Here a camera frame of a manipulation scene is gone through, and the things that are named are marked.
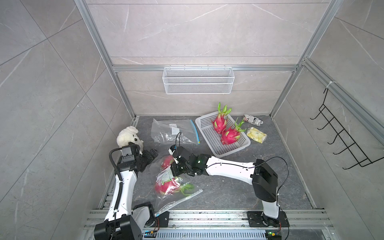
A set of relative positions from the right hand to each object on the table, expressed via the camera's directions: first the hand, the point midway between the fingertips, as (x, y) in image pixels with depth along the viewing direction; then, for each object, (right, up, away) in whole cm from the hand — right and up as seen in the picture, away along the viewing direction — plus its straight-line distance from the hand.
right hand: (171, 168), depth 79 cm
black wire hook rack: (+80, +14, -16) cm, 83 cm away
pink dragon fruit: (+36, +17, +17) cm, 43 cm away
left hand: (-11, +7, +4) cm, 14 cm away
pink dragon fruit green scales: (+30, +26, +23) cm, 46 cm away
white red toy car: (+58, +28, +35) cm, 74 cm away
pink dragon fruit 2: (-3, +3, +3) cm, 5 cm away
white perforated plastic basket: (+26, +14, +26) cm, 40 cm away
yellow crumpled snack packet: (+56, +17, +25) cm, 64 cm away
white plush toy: (-25, +18, +6) cm, 32 cm away
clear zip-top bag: (-3, -15, -7) cm, 17 cm away
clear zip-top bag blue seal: (-6, +20, +20) cm, 29 cm away
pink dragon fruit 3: (+2, -7, -4) cm, 9 cm away
